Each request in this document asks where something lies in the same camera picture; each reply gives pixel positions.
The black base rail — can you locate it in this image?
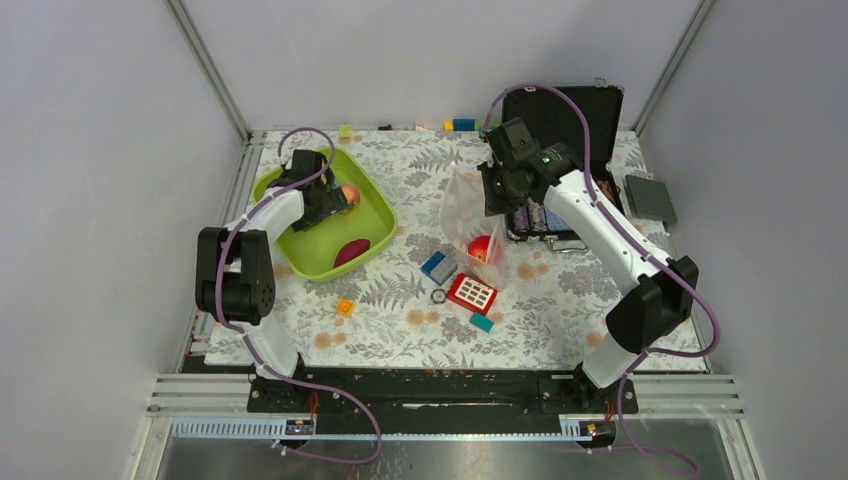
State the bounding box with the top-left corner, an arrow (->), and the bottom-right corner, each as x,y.
247,367 -> 639,435

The teal toy block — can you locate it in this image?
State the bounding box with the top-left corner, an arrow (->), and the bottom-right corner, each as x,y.
469,313 -> 494,333

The green plastic tub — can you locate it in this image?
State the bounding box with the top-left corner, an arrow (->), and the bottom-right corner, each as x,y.
244,147 -> 398,282

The pink toy peach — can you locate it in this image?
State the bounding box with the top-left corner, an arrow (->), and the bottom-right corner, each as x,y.
341,184 -> 361,209

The red toy calculator block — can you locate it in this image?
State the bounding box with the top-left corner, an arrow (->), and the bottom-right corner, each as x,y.
446,273 -> 498,316

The grey building baseplate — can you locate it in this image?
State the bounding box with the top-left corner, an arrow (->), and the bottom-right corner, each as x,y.
624,175 -> 678,225

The blue grey toy block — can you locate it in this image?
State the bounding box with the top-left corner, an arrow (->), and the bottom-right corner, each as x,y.
420,251 -> 458,286

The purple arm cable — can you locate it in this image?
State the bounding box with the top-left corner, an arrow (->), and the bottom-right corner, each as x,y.
482,83 -> 722,478
211,127 -> 384,466

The maroon toy sweet potato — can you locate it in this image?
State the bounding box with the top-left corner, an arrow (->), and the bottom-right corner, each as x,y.
334,238 -> 371,268

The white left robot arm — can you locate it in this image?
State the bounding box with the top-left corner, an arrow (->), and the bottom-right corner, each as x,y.
194,149 -> 348,411

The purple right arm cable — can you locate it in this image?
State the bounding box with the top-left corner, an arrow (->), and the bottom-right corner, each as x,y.
482,83 -> 722,478

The blue yellow block row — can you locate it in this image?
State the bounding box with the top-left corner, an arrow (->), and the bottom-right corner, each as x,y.
443,118 -> 500,138

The clear zip top bag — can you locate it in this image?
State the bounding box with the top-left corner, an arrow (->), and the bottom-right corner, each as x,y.
439,165 -> 509,289

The red toy apple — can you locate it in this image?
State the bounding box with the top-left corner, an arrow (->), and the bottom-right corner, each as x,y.
466,235 -> 504,264

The black poker chip case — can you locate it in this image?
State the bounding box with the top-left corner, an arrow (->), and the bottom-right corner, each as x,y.
502,86 -> 624,242

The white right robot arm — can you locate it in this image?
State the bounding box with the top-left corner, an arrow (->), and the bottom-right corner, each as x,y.
478,118 -> 699,412

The orange toy block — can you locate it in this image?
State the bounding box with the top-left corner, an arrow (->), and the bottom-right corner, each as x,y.
336,299 -> 355,318

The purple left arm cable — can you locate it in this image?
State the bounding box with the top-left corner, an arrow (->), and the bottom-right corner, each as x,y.
211,127 -> 384,466

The floral table mat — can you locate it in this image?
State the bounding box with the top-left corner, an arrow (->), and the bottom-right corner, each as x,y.
203,129 -> 710,372

